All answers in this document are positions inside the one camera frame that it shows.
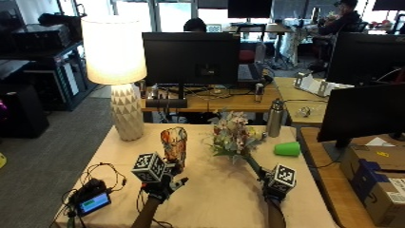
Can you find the green plastic cup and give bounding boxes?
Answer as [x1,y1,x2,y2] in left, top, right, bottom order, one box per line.
[273,141,303,158]

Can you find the large black monitor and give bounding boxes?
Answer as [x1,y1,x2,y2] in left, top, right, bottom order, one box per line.
[142,31,241,109]

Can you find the amber patterned glass vase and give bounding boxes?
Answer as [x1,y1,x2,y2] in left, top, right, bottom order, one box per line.
[160,126,189,175]

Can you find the person's right hand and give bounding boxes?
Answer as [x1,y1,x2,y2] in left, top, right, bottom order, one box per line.
[256,167,289,202]

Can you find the black cable bundle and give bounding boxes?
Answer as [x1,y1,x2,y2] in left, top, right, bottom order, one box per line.
[50,161,128,228]

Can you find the person's left hand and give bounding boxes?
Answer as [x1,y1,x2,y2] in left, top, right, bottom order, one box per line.
[140,162,191,203]

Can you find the cardboard box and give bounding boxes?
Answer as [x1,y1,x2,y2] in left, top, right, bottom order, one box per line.
[340,144,405,228]

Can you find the white table lamp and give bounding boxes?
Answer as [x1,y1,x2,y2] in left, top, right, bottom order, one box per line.
[80,15,148,143]

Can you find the white marker cube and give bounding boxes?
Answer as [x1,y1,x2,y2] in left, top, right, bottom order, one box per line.
[131,152,168,183]
[268,163,297,194]

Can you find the wooden side desk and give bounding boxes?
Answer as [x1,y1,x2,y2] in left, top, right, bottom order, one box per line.
[272,76,332,127]

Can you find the white paper holder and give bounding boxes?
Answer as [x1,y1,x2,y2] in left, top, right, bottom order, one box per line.
[293,71,355,98]

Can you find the black floor cabinet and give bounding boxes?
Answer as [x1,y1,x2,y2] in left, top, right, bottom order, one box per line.
[0,83,51,139]

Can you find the clear glass ornament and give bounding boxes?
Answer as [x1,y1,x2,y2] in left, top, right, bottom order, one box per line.
[296,105,315,118]

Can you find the artificial flower bouquet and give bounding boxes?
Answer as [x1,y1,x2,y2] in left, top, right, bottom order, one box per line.
[207,108,271,179]

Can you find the stainless steel bottle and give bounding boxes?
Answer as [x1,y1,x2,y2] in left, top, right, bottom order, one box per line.
[265,98,287,139]

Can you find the black shelf unit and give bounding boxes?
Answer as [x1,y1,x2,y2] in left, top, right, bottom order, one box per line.
[0,12,99,112]

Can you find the black monitor with stand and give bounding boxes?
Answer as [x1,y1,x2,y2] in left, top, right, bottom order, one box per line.
[316,83,405,162]

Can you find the black device with small screen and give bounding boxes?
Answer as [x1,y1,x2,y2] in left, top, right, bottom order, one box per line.
[68,178,114,219]

